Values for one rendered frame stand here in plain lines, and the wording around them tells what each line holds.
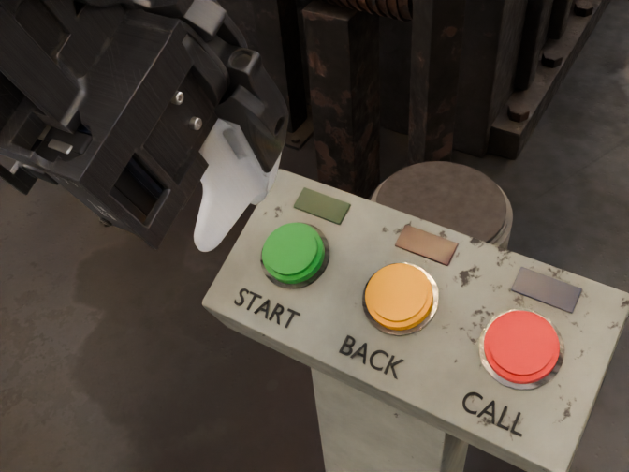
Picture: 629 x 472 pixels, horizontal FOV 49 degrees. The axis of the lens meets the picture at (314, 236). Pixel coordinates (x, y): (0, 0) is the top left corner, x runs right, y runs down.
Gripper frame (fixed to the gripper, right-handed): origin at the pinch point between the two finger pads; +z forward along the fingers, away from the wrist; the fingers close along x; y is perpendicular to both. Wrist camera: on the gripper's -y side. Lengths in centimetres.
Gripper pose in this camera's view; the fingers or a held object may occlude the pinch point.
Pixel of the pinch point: (249, 174)
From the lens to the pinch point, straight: 36.2
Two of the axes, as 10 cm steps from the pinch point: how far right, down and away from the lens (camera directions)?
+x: 8.6, 3.1, -4.0
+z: 2.5, 4.1, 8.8
